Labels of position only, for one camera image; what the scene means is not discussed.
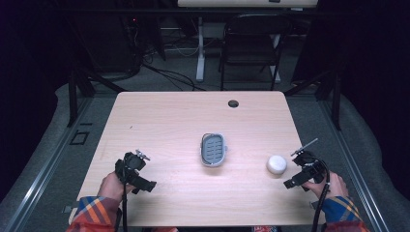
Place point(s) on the white desk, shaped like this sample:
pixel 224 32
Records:
pixel 225 3

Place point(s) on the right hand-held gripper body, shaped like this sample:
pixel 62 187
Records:
pixel 310 164

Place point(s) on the aluminium floor rail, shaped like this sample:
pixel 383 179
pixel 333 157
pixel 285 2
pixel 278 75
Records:
pixel 351 167
pixel 42 174

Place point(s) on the black floor outlet frame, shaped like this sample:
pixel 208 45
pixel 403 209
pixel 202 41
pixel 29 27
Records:
pixel 79 138

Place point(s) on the black metal stand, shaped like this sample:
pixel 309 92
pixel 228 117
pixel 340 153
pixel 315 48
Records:
pixel 336 96
pixel 73 96

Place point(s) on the person's right hand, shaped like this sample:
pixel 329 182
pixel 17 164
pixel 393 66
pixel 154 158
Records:
pixel 335 186

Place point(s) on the grey soap dish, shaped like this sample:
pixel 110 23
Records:
pixel 213 150

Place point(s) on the black folding chair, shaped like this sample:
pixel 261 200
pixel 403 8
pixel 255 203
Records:
pixel 254 48

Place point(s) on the person's red patterned clothing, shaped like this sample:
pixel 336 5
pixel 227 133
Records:
pixel 266 229

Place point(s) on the black table grommet hole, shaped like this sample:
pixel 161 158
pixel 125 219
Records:
pixel 233 103

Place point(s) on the person's left hand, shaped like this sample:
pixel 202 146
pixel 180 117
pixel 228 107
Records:
pixel 111 187

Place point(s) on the white round soap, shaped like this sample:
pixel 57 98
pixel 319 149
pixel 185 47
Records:
pixel 276 164

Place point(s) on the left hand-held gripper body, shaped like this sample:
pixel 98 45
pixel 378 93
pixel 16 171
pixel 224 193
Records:
pixel 130 162

